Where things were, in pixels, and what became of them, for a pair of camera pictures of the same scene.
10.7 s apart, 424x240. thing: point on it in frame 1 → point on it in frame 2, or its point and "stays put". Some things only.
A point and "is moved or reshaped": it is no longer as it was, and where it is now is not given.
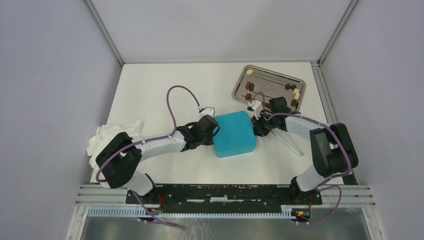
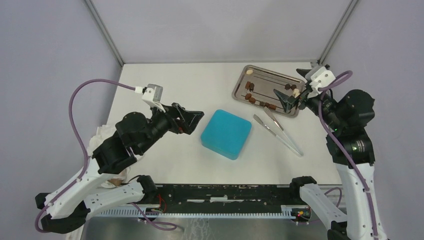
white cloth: [104, 132] stays put
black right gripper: [258, 131] → [287, 101]
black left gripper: [210, 141] → [188, 121]
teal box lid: [235, 134] is moved or reshaped
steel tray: [255, 83] stays put
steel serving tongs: [289, 142] stays put
